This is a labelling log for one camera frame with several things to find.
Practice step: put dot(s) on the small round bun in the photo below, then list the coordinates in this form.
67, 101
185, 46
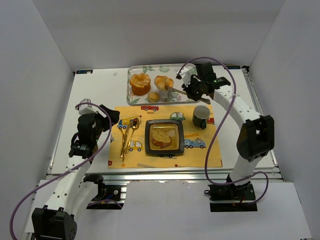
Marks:
153, 97

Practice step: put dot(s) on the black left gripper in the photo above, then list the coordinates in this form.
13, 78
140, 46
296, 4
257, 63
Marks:
104, 117

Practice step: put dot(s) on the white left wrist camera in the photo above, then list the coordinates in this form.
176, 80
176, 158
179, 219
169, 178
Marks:
85, 107

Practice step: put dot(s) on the black square plate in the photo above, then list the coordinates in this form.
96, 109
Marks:
174, 128

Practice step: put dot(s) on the large orange bundt cake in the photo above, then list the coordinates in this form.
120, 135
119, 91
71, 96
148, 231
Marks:
140, 84

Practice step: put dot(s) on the blue label sticker left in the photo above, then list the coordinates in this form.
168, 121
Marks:
84, 71

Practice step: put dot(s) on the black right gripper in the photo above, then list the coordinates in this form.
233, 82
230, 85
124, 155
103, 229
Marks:
192, 88

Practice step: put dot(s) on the white leaf-pattern tray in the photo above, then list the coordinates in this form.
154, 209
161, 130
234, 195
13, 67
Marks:
165, 97

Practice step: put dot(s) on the gold spoon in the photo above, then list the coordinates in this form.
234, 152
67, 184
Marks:
135, 123

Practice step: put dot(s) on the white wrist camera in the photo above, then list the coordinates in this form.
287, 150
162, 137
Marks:
85, 107
185, 74

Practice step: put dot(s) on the twisted orange-white bread roll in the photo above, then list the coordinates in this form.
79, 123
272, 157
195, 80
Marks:
162, 82

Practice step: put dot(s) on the gold fork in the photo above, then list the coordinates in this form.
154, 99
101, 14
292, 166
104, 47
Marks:
124, 140

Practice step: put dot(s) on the dark green mug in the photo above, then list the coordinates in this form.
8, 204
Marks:
200, 116

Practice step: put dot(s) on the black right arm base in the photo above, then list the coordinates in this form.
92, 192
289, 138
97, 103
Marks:
231, 198

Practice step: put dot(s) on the blue label sticker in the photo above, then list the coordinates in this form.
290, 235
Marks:
233, 67
84, 71

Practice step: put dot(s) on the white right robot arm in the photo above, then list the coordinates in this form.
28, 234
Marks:
257, 131

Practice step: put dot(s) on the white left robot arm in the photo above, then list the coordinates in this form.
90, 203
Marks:
56, 220

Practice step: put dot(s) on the blue label sticker right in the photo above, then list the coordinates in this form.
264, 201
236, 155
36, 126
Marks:
233, 67

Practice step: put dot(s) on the yellow vehicle-print placemat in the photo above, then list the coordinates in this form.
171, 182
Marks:
196, 140

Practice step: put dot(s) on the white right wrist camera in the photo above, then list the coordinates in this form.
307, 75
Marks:
185, 74

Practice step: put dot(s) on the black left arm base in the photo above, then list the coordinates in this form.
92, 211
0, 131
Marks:
108, 196

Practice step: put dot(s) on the sliced bread piece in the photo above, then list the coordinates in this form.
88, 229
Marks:
161, 138

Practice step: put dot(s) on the silver metal tongs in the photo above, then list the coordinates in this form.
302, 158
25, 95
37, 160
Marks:
204, 100

